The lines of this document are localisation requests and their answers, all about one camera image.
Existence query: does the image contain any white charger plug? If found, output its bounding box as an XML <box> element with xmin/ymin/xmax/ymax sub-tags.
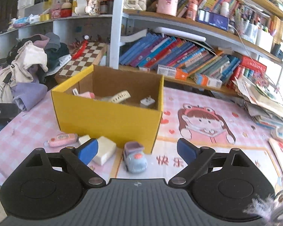
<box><xmin>140</xmin><ymin>96</ymin><xmax>156</xmax><ymax>109</ymax></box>

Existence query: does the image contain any white desk lamp bar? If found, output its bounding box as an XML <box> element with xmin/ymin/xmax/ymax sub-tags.
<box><xmin>153</xmin><ymin>27</ymin><xmax>207</xmax><ymax>42</ymax></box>

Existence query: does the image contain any dark grey clothes pile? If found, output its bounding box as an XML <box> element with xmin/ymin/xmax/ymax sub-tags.
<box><xmin>21</xmin><ymin>32</ymin><xmax>72</xmax><ymax>76</ymax></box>

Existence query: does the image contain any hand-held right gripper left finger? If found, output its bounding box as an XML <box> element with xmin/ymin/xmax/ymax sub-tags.
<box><xmin>25</xmin><ymin>138</ymin><xmax>107</xmax><ymax>187</ymax></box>

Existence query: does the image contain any fuzzy purple grey cloth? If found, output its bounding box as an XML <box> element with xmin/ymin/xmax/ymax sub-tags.
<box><xmin>243</xmin><ymin>188</ymin><xmax>283</xmax><ymax>226</ymax></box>

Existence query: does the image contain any white pen holder box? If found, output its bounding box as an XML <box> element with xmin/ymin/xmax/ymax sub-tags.
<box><xmin>256</xmin><ymin>27</ymin><xmax>274</xmax><ymax>53</ymax></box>

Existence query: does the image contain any wooden chess board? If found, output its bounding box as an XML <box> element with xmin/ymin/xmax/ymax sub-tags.
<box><xmin>55</xmin><ymin>41</ymin><xmax>108</xmax><ymax>84</ymax></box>

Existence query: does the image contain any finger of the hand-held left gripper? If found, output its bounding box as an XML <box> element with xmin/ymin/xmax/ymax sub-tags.
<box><xmin>0</xmin><ymin>103</ymin><xmax>21</xmax><ymax>124</ymax></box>

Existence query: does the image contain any pink cream tube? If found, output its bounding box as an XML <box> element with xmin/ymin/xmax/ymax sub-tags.
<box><xmin>44</xmin><ymin>133</ymin><xmax>79</xmax><ymax>148</ymax></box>

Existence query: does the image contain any row of leaning paperback books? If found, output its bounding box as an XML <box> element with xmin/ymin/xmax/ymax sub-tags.
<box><xmin>119</xmin><ymin>32</ymin><xmax>241</xmax><ymax>85</ymax></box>

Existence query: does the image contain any red round jar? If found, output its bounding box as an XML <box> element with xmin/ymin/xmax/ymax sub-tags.
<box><xmin>61</xmin><ymin>0</ymin><xmax>72</xmax><ymax>18</ymax></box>

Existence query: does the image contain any blue plush toy car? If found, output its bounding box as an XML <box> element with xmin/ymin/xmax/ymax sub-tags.
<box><xmin>121</xmin><ymin>141</ymin><xmax>148</xmax><ymax>173</ymax></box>

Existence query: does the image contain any cream hooded garment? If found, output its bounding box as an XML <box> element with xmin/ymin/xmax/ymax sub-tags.
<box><xmin>0</xmin><ymin>40</ymin><xmax>49</xmax><ymax>104</ymax></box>

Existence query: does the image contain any peach plastic bottle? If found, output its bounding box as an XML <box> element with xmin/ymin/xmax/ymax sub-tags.
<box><xmin>185</xmin><ymin>0</ymin><xmax>199</xmax><ymax>20</ymax></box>

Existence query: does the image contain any messy stack of papers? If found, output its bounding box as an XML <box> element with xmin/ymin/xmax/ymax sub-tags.
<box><xmin>233</xmin><ymin>75</ymin><xmax>283</xmax><ymax>129</ymax></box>

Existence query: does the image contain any clear pen holder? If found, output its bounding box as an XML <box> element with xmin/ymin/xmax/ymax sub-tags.
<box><xmin>236</xmin><ymin>9</ymin><xmax>258</xmax><ymax>40</ymax></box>

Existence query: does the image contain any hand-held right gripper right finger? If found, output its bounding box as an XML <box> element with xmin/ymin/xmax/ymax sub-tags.
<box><xmin>168</xmin><ymin>138</ymin><xmax>253</xmax><ymax>188</ymax></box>

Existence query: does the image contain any yellow cardboard box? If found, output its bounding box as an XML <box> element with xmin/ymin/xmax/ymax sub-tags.
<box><xmin>51</xmin><ymin>64</ymin><xmax>165</xmax><ymax>154</ymax></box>

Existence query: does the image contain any red tassel ornament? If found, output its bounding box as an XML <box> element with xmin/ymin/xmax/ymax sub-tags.
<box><xmin>71</xmin><ymin>35</ymin><xmax>89</xmax><ymax>60</ymax></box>

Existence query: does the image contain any pink cover book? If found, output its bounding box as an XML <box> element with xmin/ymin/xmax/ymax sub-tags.
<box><xmin>269</xmin><ymin>138</ymin><xmax>283</xmax><ymax>170</ymax></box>

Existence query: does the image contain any cream rectangular block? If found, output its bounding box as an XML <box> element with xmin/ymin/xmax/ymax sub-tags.
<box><xmin>92</xmin><ymin>136</ymin><xmax>117</xmax><ymax>166</ymax></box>

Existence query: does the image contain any white wooden bookshelf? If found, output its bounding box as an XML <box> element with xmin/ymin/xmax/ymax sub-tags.
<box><xmin>0</xmin><ymin>0</ymin><xmax>283</xmax><ymax>97</ymax></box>

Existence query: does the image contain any black smartphone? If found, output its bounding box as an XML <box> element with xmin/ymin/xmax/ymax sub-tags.
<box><xmin>196</xmin><ymin>9</ymin><xmax>230</xmax><ymax>31</ymax></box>

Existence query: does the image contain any pink checked desktop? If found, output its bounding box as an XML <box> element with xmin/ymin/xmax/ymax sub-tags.
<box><xmin>0</xmin><ymin>86</ymin><xmax>283</xmax><ymax>186</ymax></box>

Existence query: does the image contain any blue wipes packet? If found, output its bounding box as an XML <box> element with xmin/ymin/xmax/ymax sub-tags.
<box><xmin>11</xmin><ymin>17</ymin><xmax>30</xmax><ymax>29</ymax></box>

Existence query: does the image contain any lavender sweatshirt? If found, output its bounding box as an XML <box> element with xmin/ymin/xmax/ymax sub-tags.
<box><xmin>12</xmin><ymin>82</ymin><xmax>48</xmax><ymax>111</ymax></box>

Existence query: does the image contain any red boxed book set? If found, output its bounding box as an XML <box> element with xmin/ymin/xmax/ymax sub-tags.
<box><xmin>226</xmin><ymin>55</ymin><xmax>267</xmax><ymax>90</ymax></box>

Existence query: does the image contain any small white block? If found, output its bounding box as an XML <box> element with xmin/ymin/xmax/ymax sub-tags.
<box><xmin>78</xmin><ymin>135</ymin><xmax>91</xmax><ymax>146</ymax></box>

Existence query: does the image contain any orange white medicine box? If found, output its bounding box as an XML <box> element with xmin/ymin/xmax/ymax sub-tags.
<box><xmin>157</xmin><ymin>64</ymin><xmax>188</xmax><ymax>80</ymax></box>
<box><xmin>194</xmin><ymin>73</ymin><xmax>223</xmax><ymax>89</ymax></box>

